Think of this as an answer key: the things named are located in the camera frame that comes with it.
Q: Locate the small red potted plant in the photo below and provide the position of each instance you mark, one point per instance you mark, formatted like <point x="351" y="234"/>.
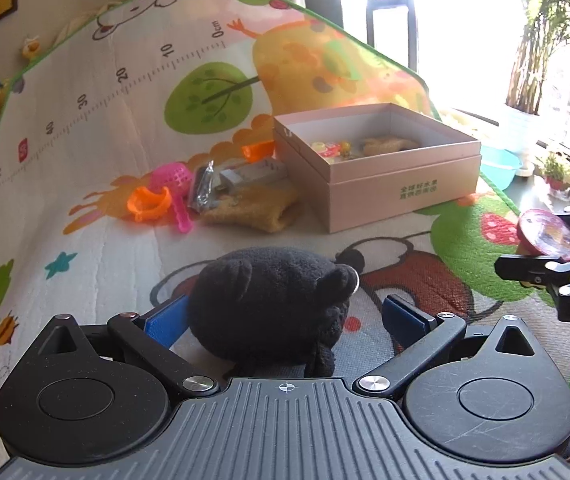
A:
<point x="555" y="172"/>

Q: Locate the maroon round lid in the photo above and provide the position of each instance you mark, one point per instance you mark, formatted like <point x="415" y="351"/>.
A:
<point x="547" y="235"/>

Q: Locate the tall palm plant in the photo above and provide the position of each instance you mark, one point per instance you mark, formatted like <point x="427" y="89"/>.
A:
<point x="540" y="35"/>

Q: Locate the white battery case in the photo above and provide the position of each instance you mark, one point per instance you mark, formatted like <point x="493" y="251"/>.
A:
<point x="252" y="172"/>

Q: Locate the small orange plastic toy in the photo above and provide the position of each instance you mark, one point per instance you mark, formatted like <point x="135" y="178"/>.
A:
<point x="260" y="151"/>

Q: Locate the printed play mat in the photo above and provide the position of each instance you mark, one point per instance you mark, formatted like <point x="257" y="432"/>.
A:
<point x="115" y="125"/>

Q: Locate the small pink toy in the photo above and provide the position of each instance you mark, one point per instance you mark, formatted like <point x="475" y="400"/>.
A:
<point x="335" y="151"/>

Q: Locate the pale yellow round case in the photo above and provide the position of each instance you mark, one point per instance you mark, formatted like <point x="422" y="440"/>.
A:
<point x="321" y="147"/>

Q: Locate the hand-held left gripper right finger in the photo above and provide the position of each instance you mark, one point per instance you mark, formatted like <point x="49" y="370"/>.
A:
<point x="405" y="317"/>

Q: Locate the small duck toy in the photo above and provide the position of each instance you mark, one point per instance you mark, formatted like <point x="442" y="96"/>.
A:
<point x="30" y="46"/>

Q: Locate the pink cardboard box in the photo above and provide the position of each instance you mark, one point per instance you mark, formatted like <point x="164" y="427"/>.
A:
<point x="390" y="190"/>

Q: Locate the orange pumpkin mould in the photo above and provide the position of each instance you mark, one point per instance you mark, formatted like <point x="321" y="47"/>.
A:
<point x="149" y="204"/>

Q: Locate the black plush toy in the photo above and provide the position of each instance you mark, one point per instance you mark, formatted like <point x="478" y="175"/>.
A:
<point x="265" y="305"/>

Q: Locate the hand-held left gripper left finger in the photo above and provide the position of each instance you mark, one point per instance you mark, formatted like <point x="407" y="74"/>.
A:
<point x="166" y="321"/>

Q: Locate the black window frame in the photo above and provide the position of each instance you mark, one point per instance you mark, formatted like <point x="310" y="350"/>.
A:
<point x="410" y="25"/>

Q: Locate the teal plastic basin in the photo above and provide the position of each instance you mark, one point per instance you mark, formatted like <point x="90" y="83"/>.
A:
<point x="502" y="162"/>

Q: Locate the pink plastic toy sieve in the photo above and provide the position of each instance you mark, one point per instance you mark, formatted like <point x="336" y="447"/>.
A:
<point x="172" y="177"/>

